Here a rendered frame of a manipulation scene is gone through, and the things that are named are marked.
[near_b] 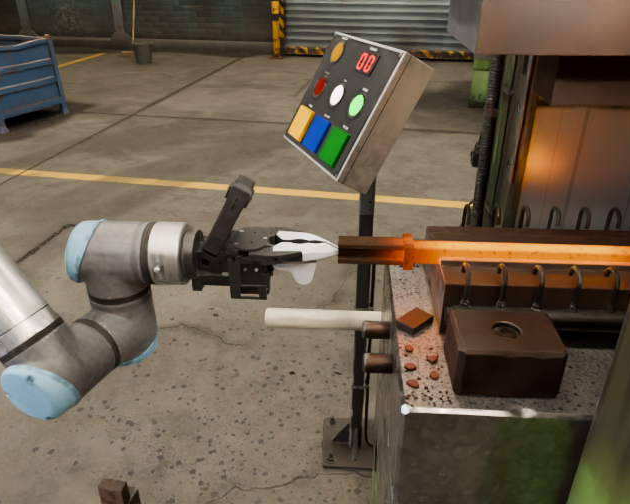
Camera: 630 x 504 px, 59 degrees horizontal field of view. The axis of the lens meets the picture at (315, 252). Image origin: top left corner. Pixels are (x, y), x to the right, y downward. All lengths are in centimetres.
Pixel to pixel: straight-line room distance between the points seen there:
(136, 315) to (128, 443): 112
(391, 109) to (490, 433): 67
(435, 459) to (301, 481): 109
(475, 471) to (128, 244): 53
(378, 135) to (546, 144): 34
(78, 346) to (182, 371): 137
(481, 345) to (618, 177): 47
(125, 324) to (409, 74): 69
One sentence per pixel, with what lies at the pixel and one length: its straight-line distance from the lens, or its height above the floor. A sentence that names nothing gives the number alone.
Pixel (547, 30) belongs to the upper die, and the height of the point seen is 129.
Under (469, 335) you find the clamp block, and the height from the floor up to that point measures 98.
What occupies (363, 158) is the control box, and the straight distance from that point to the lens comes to 114.
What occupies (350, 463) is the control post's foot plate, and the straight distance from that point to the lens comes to 180.
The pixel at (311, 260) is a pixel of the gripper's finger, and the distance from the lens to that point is 77.
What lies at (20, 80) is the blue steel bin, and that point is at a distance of 577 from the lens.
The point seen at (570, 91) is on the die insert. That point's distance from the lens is 71.
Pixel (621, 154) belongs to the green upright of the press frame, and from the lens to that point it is 102.
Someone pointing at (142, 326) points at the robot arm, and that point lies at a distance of 88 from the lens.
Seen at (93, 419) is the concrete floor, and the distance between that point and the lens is 207.
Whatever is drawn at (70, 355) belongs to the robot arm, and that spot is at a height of 90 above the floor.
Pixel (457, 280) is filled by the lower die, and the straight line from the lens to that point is 74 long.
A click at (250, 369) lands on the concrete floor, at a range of 214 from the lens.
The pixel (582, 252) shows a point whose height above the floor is 101.
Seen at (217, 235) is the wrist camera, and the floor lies 102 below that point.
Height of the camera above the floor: 136
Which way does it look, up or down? 28 degrees down
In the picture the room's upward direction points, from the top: straight up
